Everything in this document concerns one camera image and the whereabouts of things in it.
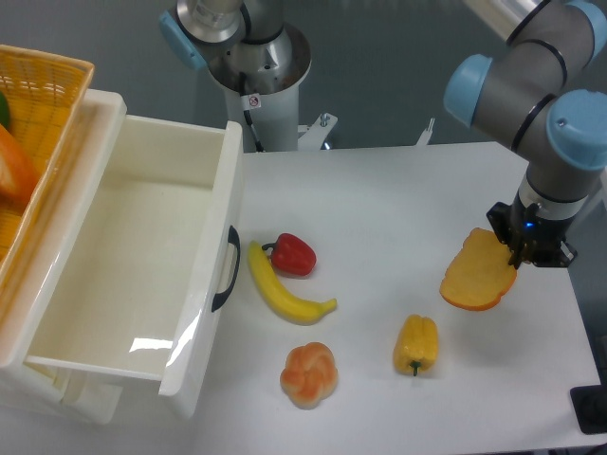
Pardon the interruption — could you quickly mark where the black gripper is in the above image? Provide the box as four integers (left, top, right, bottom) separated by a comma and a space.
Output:
487, 201, 578, 269

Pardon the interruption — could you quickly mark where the orange bread slice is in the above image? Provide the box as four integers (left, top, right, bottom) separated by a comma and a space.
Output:
439, 227, 517, 311

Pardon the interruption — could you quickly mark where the grey left robot arm base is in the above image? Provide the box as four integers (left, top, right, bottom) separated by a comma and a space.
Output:
158, 0, 311, 96

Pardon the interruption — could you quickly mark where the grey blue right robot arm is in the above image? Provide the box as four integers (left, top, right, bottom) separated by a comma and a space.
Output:
443, 1, 606, 267

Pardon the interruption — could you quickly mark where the knotted bread roll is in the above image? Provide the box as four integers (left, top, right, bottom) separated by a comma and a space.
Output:
280, 342, 339, 410

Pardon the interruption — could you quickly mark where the open white upper drawer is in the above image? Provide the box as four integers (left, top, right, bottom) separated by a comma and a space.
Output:
29, 116, 243, 419

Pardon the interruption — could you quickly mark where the white drawer cabinet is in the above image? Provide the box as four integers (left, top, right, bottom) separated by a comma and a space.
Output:
1, 89, 126, 424

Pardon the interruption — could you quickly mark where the yellow bell pepper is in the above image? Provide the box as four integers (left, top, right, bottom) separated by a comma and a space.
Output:
393, 315, 439, 376

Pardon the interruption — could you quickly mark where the black device at table edge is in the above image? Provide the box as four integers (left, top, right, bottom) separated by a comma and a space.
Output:
570, 385, 607, 435

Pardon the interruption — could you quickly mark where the yellow banana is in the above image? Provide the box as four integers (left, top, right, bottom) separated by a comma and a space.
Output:
248, 241, 338, 325

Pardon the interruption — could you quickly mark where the red bell pepper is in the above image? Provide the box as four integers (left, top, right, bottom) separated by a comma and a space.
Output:
262, 233, 317, 277

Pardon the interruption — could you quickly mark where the yellow woven basket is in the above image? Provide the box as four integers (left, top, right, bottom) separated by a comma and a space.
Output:
1, 45, 95, 289

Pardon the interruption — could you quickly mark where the orange food item in basket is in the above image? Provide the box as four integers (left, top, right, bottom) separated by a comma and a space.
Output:
1, 126, 40, 207

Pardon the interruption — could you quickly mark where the green item in basket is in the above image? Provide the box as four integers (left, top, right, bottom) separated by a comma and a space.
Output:
0, 93, 10, 130

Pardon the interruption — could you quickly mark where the white metal bracket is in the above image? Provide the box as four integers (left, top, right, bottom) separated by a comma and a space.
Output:
298, 113, 339, 152

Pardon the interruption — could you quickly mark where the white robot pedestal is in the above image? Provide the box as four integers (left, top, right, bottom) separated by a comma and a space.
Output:
223, 85, 299, 153

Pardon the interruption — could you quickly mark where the black drawer handle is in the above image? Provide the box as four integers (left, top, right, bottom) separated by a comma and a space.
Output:
212, 226, 242, 312

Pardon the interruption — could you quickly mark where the black cable on pedestal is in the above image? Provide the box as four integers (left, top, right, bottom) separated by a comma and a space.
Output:
240, 75, 265, 154

